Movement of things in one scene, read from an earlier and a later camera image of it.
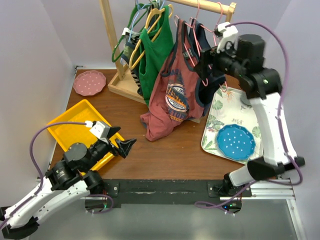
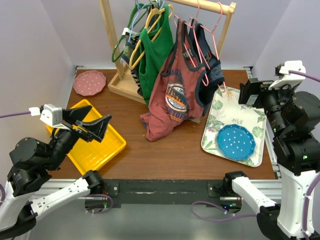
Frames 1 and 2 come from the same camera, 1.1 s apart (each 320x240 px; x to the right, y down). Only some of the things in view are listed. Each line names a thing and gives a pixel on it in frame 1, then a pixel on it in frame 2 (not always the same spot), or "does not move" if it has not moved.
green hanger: x=138 y=6 does not move
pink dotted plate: x=89 y=82 does not move
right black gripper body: x=223 y=61 → x=271 y=99
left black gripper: x=124 y=146 → x=95 y=129
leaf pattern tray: x=246 y=115 does not move
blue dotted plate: x=236 y=141 does not move
